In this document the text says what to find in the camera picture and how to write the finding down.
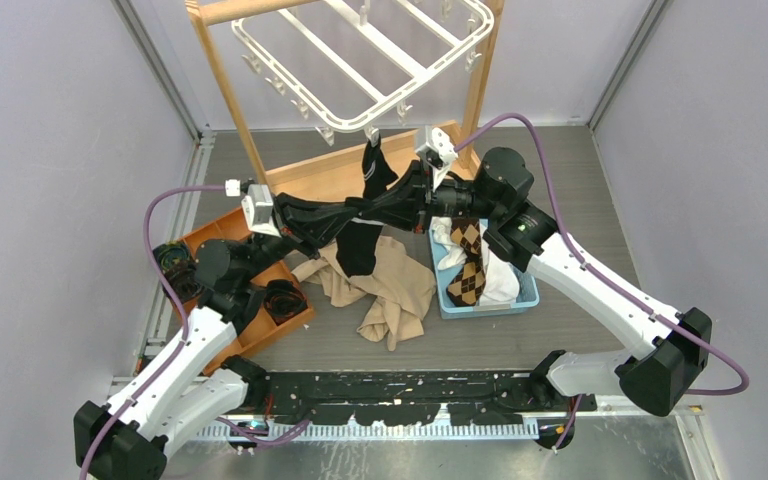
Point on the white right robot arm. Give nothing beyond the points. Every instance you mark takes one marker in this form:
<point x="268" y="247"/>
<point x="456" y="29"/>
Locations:
<point x="661" y="356"/>

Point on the white plastic clip hanger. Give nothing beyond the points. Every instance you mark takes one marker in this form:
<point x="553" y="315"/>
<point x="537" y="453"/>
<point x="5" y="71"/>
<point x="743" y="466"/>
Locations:
<point x="326" y="81"/>

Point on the rolled dark patterned sock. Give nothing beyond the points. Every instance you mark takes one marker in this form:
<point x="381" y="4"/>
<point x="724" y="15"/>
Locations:
<point x="172" y="256"/>

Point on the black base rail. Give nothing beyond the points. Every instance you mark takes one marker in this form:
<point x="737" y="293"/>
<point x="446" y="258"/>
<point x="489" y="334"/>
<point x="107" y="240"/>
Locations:
<point x="405" y="398"/>

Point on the brown argyle sock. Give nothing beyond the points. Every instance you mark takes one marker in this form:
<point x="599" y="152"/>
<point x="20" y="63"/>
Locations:
<point x="467" y="287"/>

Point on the wooden hanger stand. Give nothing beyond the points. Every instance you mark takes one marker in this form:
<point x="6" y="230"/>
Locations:
<point x="329" y="175"/>

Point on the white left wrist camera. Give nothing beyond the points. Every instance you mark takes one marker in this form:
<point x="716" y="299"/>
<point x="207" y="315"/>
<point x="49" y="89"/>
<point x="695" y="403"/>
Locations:
<point x="257" y="203"/>

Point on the orange compartment tray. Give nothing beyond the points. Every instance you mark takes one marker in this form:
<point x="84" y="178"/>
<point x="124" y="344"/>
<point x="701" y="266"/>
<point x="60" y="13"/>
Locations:
<point x="263" y="331"/>

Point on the beige crumpled cloth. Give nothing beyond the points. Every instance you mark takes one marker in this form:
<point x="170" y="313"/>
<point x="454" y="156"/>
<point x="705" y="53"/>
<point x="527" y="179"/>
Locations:
<point x="402" y="290"/>

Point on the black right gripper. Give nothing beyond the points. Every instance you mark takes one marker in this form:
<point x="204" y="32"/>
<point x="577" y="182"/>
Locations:
<point x="406" y="202"/>

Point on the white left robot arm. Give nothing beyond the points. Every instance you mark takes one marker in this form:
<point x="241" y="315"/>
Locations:
<point x="135" y="433"/>

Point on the rolled black sock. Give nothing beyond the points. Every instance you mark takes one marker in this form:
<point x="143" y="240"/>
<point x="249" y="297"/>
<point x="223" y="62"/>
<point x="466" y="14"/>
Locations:
<point x="283" y="300"/>

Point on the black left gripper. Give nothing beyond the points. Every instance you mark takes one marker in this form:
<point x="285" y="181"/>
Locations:
<point x="312" y="224"/>

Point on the rolled dark green sock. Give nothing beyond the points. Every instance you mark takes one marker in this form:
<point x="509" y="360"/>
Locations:
<point x="181" y="277"/>

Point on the light blue plastic basket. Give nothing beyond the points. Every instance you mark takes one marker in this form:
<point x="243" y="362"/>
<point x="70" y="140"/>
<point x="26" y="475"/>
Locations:
<point x="528" y="296"/>

